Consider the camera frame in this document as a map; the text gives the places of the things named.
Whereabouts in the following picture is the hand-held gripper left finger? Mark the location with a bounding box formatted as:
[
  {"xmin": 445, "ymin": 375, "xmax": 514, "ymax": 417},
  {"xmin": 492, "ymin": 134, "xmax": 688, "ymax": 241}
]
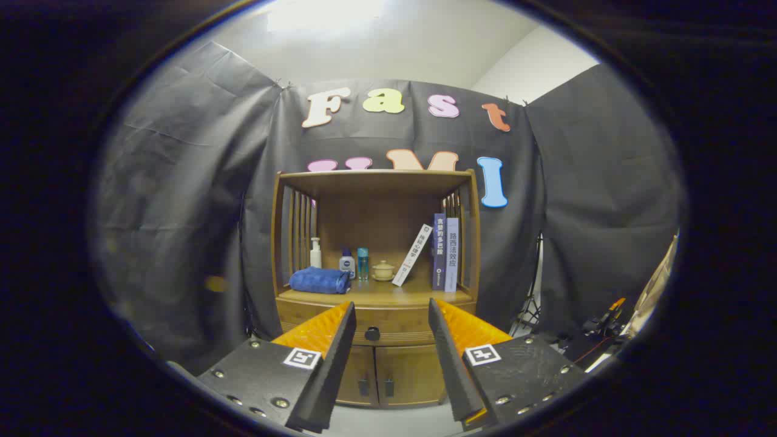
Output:
[{"xmin": 197, "ymin": 301, "xmax": 358, "ymax": 434}]

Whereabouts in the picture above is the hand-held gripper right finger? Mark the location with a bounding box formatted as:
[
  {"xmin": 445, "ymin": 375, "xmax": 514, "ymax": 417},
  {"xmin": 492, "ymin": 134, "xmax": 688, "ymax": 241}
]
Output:
[{"xmin": 428, "ymin": 297, "xmax": 588, "ymax": 433}]

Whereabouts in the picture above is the wooden cabinet door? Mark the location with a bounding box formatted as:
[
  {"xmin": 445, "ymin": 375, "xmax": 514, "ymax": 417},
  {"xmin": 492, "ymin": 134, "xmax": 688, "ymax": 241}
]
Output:
[
  {"xmin": 336, "ymin": 346, "xmax": 379, "ymax": 406},
  {"xmin": 375, "ymin": 345, "xmax": 448, "ymax": 406}
]

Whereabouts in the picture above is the wooden countertop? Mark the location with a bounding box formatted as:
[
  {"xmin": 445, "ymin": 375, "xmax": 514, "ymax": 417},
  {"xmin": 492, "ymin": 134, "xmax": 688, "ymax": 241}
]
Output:
[{"xmin": 278, "ymin": 276, "xmax": 474, "ymax": 307}]

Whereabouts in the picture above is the wooden cabinet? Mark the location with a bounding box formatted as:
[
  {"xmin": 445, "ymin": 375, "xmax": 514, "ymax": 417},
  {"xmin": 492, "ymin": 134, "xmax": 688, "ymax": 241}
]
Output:
[{"xmin": 270, "ymin": 169, "xmax": 481, "ymax": 408}]

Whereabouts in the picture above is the blue folded towel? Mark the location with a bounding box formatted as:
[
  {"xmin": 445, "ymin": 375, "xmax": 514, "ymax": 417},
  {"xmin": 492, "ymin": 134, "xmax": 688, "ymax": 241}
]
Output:
[{"xmin": 289, "ymin": 267, "xmax": 351, "ymax": 295}]

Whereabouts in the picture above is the black tripod stand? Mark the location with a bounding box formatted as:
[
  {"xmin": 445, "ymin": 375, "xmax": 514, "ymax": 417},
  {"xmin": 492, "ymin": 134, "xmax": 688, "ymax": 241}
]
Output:
[{"xmin": 510, "ymin": 234, "xmax": 544, "ymax": 337}]

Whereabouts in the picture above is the lavender book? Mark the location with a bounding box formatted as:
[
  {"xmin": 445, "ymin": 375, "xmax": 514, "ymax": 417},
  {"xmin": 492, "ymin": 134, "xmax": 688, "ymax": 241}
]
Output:
[{"xmin": 445, "ymin": 217, "xmax": 460, "ymax": 293}]

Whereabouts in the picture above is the dark blue book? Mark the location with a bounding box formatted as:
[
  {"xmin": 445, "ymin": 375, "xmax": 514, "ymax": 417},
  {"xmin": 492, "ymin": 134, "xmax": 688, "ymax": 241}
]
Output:
[{"xmin": 432, "ymin": 213, "xmax": 447, "ymax": 291}]

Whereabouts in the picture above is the white book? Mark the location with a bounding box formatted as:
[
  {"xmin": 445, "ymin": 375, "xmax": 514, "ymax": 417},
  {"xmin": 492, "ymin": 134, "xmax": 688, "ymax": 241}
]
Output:
[{"xmin": 392, "ymin": 224, "xmax": 433, "ymax": 287}]

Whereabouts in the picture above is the black and orange device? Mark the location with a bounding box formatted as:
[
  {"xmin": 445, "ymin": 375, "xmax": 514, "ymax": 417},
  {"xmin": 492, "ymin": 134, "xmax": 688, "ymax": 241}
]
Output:
[{"xmin": 583, "ymin": 297, "xmax": 627, "ymax": 339}]

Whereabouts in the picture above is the beige cloth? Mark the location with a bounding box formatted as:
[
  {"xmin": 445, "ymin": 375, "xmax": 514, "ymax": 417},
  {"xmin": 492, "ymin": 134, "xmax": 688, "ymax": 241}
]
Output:
[{"xmin": 625, "ymin": 234, "xmax": 679, "ymax": 337}]

